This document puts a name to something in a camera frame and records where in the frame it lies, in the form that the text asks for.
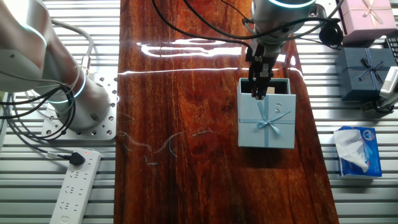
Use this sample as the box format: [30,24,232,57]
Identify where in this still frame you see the black power plug cable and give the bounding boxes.
[0,118,70,159]

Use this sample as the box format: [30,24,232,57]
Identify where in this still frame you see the white power strip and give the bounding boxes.
[49,149,103,224]

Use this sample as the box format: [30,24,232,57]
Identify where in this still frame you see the grey base cable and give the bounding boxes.
[50,18,95,76]

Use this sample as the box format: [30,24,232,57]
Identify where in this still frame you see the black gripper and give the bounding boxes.
[244,39,283,100]

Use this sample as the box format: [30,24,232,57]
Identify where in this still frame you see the black keyboard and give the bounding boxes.
[385,37,398,67]

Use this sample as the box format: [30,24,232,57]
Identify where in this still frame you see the black base cable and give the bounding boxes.
[0,83,77,141]

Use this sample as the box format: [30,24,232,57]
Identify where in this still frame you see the light blue ribboned box casing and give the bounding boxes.
[237,92,297,150]

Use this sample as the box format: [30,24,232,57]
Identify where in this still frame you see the blue tissue pack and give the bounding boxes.
[333,125,384,180]

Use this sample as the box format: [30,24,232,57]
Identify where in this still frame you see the black cable connector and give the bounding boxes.
[318,18,345,48]

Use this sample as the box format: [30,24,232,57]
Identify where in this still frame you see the dark blue gift box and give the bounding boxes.
[335,46,398,103]

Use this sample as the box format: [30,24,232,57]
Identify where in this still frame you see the pink gift box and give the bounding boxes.
[336,0,398,48]

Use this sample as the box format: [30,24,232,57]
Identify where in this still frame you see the silver depth camera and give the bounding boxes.
[379,65,398,101]

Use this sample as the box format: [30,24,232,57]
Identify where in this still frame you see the wood-grain table mat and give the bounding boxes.
[113,0,340,224]

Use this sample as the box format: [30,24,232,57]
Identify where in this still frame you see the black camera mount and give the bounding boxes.
[360,98,396,114]

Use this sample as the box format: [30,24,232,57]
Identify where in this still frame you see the black power plug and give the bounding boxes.
[66,151,86,166]

